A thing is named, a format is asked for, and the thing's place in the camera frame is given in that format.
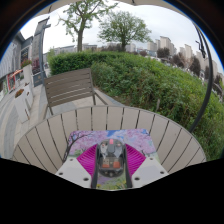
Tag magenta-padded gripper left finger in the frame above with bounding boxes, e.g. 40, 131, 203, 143
54, 143, 101, 190

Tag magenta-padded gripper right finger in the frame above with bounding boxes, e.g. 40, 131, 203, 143
123, 143, 170, 190

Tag transparent computer mouse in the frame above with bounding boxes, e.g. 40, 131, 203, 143
97, 138, 127, 178

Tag flower landscape print mouse pad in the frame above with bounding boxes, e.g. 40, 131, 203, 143
62, 128, 162, 191

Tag brown slatted outdoor chair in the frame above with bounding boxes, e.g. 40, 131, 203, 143
43, 68, 109, 118

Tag green trimmed hedge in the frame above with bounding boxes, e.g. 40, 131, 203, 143
48, 50, 224, 161

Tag low white flower planter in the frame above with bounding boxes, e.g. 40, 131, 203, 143
13, 88, 34, 124

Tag tall white flower planter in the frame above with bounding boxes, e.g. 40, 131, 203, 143
20, 59, 34, 86

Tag black curved parasol pole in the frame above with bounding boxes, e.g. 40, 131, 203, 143
188, 23, 214, 134

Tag slender-trunk tree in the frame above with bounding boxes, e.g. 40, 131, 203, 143
57, 0, 119, 53

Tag distant apartment buildings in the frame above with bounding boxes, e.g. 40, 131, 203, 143
146, 35, 224, 88

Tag grey storefront building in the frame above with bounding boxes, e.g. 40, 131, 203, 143
0, 31, 34, 101

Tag grey sign pillar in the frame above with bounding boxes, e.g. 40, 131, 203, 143
30, 17, 52, 87

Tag round-crowned tree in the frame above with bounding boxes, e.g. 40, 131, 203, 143
97, 10, 153, 52

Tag beige parasol canopy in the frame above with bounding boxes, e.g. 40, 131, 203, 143
34, 0, 188, 18

